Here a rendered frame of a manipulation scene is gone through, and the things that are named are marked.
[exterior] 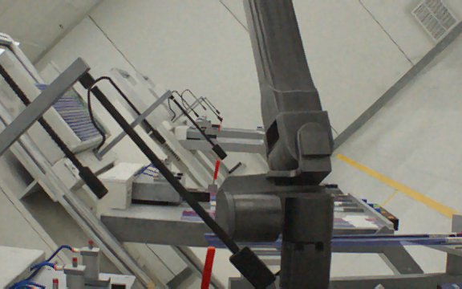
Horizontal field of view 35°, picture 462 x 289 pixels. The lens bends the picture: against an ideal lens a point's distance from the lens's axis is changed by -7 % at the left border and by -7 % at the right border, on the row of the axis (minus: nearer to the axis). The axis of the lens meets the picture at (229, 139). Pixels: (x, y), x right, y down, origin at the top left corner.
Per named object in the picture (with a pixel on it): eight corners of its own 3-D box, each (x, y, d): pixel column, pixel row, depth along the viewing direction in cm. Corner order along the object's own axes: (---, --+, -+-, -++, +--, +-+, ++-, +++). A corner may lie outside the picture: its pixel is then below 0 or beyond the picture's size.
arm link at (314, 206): (343, 187, 82) (323, 181, 87) (283, 188, 80) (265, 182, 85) (339, 250, 82) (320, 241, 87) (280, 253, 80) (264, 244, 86)
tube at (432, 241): (482, 242, 131) (483, 234, 131) (485, 243, 129) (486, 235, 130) (208, 245, 126) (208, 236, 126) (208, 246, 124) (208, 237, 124)
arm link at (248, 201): (326, 121, 84) (301, 152, 91) (224, 119, 81) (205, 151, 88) (342, 226, 79) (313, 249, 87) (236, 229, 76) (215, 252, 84)
